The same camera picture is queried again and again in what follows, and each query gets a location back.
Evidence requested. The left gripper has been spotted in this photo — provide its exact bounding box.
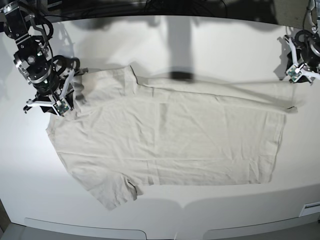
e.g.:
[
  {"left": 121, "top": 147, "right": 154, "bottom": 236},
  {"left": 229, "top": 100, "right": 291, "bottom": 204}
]
[{"left": 283, "top": 34, "right": 320, "bottom": 83}]

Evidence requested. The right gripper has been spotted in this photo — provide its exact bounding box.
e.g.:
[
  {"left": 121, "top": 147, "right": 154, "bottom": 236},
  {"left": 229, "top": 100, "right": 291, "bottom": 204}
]
[{"left": 23, "top": 68, "right": 88, "bottom": 115}]

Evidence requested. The beige T-shirt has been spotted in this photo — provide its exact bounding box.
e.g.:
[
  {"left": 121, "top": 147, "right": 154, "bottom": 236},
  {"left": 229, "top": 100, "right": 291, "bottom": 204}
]
[{"left": 46, "top": 66, "right": 296, "bottom": 210}]

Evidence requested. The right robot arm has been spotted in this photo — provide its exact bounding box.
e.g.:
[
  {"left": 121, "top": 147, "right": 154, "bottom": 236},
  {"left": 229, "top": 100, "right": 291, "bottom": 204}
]
[{"left": 0, "top": 0, "right": 88, "bottom": 116}]

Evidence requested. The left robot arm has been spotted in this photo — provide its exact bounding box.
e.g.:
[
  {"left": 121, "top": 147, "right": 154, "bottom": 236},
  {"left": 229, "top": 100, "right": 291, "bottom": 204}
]
[{"left": 283, "top": 0, "right": 320, "bottom": 84}]

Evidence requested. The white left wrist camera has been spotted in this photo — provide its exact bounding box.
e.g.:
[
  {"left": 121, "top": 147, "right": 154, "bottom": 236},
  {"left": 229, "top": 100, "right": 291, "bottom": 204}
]
[{"left": 286, "top": 64, "right": 304, "bottom": 83}]

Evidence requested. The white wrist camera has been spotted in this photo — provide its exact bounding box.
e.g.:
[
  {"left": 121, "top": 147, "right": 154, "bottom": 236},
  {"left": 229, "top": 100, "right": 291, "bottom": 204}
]
[
  {"left": 286, "top": 64, "right": 304, "bottom": 83},
  {"left": 53, "top": 98, "right": 70, "bottom": 117}
]

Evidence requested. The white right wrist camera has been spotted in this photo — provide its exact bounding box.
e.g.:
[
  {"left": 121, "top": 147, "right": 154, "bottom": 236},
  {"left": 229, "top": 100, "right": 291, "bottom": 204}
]
[{"left": 53, "top": 98, "right": 70, "bottom": 117}]

